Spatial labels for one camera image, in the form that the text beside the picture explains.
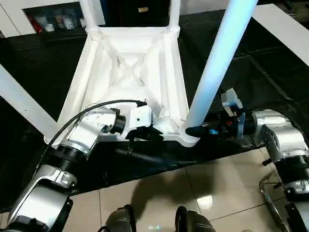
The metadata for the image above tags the white plastic table top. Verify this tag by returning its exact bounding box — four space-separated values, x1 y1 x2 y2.
44 26 201 148

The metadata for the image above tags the black work mat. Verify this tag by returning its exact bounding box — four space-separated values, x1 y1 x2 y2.
0 10 309 213

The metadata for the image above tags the dark right robot foot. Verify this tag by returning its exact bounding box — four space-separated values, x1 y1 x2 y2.
173 206 218 232

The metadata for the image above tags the white flat board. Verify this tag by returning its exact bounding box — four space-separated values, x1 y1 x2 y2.
251 3 309 55

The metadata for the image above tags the white cabinet with glass doors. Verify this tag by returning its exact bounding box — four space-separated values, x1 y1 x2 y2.
0 0 106 37

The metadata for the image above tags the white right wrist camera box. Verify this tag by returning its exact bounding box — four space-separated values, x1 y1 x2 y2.
220 87 244 120

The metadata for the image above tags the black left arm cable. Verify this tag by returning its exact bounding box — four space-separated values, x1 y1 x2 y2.
35 99 148 175

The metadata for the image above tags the chrome tube frame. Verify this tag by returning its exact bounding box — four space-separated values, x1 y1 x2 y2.
258 159 291 232

